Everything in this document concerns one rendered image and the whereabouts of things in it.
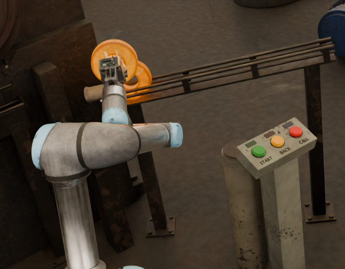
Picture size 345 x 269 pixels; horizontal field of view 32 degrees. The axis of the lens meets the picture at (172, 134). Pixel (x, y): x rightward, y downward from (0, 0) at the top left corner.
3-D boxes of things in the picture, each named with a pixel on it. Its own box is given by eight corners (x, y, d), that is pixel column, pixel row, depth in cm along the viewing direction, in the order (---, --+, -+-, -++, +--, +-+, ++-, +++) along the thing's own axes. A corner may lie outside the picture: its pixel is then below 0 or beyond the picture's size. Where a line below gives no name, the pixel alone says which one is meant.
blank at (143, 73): (131, 103, 227) (131, 108, 224) (100, 77, 222) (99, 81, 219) (160, 77, 221) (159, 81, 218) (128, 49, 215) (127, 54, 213)
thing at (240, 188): (231, 259, 234) (213, 148, 207) (256, 244, 239) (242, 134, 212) (250, 276, 225) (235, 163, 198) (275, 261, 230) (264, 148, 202)
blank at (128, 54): (85, 46, 204) (84, 49, 201) (129, 33, 203) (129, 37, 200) (100, 86, 212) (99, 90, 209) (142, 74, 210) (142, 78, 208)
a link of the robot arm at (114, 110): (107, 141, 183) (98, 122, 177) (107, 115, 190) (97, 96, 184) (132, 135, 182) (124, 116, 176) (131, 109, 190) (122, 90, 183)
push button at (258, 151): (249, 151, 188) (249, 148, 186) (259, 146, 189) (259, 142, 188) (257, 160, 186) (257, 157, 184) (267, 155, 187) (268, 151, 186)
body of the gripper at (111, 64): (121, 54, 194) (122, 78, 186) (126, 73, 200) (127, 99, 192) (97, 57, 194) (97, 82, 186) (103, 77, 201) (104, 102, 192)
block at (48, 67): (45, 120, 235) (27, 65, 222) (64, 112, 238) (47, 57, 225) (55, 131, 227) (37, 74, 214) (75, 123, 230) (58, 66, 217)
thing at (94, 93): (91, 98, 228) (85, 84, 225) (113, 93, 227) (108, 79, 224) (88, 106, 223) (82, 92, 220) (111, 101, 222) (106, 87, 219)
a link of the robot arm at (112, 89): (128, 109, 189) (102, 112, 190) (127, 99, 192) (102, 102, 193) (124, 91, 184) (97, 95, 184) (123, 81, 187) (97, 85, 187)
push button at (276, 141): (267, 142, 191) (268, 138, 189) (277, 136, 192) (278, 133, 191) (276, 150, 188) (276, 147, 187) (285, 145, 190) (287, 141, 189)
